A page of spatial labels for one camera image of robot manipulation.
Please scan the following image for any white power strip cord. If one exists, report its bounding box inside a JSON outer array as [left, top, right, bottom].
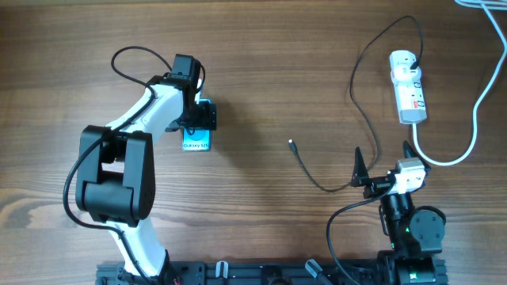
[[411, 0, 507, 167]]

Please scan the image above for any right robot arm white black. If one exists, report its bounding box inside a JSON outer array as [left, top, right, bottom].
[[351, 141, 448, 285]]

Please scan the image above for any black USB charging cable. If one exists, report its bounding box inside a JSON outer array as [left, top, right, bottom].
[[288, 14, 425, 194]]

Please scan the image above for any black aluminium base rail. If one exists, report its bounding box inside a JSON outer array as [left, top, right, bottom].
[[94, 259, 448, 285]]

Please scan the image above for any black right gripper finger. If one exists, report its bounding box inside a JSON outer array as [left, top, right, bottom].
[[402, 140, 431, 173], [350, 147, 370, 187]]

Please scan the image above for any white power strip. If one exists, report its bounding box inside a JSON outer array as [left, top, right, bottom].
[[389, 50, 427, 125]]

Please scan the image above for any white USB charger plug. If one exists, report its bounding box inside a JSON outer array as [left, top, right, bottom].
[[391, 64, 421, 85]]

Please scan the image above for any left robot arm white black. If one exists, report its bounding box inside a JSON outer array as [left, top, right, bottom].
[[63, 54, 217, 284]]

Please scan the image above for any blue Galaxy smartphone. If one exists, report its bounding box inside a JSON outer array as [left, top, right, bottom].
[[182, 99, 212, 152]]

